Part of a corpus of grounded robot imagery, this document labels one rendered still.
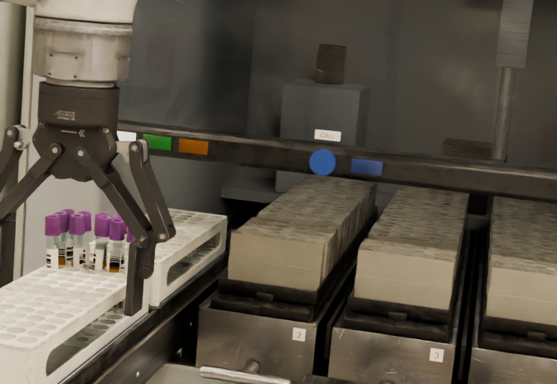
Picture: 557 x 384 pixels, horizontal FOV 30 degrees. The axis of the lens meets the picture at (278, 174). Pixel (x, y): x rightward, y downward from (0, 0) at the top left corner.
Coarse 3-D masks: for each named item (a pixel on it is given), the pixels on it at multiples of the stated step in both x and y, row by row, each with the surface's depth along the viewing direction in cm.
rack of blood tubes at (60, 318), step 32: (0, 288) 98; (32, 288) 99; (64, 288) 100; (96, 288) 101; (0, 320) 89; (32, 320) 91; (64, 320) 90; (96, 320) 104; (128, 320) 105; (0, 352) 83; (32, 352) 82; (64, 352) 99
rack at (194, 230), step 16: (176, 224) 134; (192, 224) 134; (208, 224) 135; (224, 224) 139; (176, 240) 124; (192, 240) 125; (208, 240) 142; (224, 240) 140; (160, 256) 115; (176, 256) 118; (192, 256) 132; (208, 256) 133; (160, 272) 113; (176, 272) 131; (192, 272) 126; (160, 288) 114; (176, 288) 120
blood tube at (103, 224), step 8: (104, 216) 108; (96, 224) 107; (104, 224) 107; (96, 232) 107; (104, 232) 107; (96, 240) 107; (104, 240) 107; (96, 248) 107; (104, 248) 108; (96, 256) 107; (104, 256) 108; (96, 264) 108; (104, 264) 108
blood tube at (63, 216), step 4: (56, 212) 108; (60, 212) 108; (64, 212) 108; (60, 216) 107; (64, 216) 107; (60, 220) 107; (64, 220) 107; (64, 224) 107; (64, 228) 107; (64, 232) 108; (60, 236) 108; (64, 236) 108; (60, 240) 108; (64, 240) 108; (60, 244) 108; (64, 244) 108; (60, 248) 108; (64, 248) 108; (60, 252) 108; (64, 252) 108; (60, 256) 108; (64, 256) 108; (60, 260) 108; (64, 260) 108; (60, 264) 108; (64, 264) 108
